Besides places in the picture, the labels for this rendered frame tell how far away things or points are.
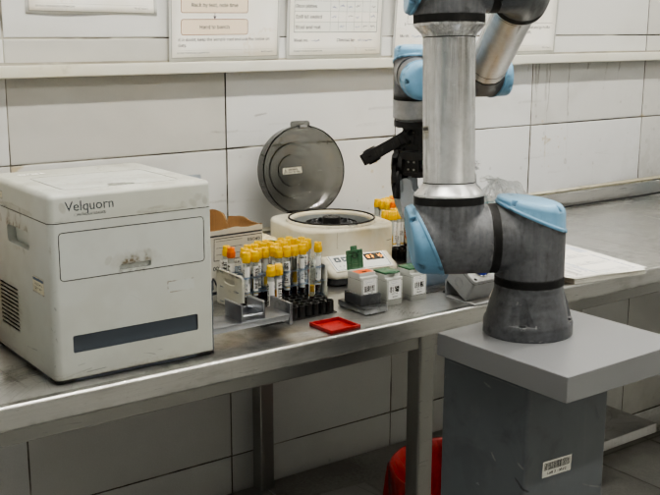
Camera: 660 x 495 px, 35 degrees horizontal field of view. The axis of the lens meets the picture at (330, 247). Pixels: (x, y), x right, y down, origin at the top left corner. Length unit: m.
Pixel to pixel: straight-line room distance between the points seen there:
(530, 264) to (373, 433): 1.33
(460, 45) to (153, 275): 0.61
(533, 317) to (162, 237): 0.62
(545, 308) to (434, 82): 0.41
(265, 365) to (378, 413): 1.16
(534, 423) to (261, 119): 1.13
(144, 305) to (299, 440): 1.17
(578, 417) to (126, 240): 0.80
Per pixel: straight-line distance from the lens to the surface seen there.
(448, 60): 1.67
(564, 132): 3.24
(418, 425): 2.10
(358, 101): 2.68
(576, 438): 1.81
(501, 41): 1.87
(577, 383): 1.60
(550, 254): 1.72
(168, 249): 1.70
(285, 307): 1.87
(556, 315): 1.74
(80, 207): 1.62
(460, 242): 1.67
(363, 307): 2.00
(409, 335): 1.98
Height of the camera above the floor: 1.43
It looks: 12 degrees down
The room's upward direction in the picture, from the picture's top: straight up
